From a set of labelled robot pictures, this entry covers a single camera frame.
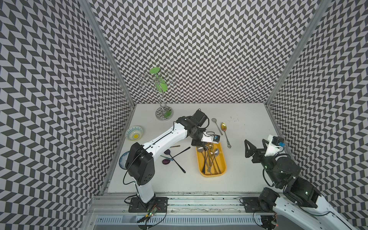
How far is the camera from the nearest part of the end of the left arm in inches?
23.3

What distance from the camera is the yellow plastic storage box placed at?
2.77 ft

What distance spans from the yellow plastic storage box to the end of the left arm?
19 cm
